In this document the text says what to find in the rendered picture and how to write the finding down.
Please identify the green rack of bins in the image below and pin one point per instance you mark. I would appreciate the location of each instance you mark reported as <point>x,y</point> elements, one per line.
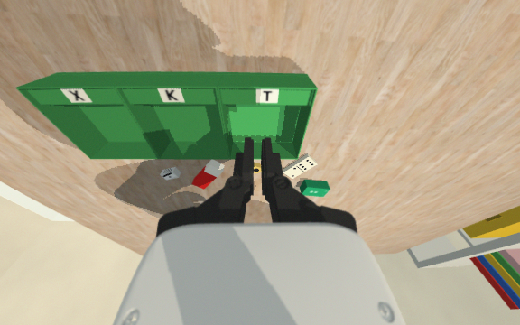
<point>250,104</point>

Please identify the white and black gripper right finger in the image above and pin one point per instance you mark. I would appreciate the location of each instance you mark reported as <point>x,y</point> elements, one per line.
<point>287,205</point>

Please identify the green 9v battery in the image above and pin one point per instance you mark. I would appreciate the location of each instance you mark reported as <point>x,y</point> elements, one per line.
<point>314,188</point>

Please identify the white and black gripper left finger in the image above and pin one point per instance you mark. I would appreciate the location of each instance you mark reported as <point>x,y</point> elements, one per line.
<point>228,205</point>

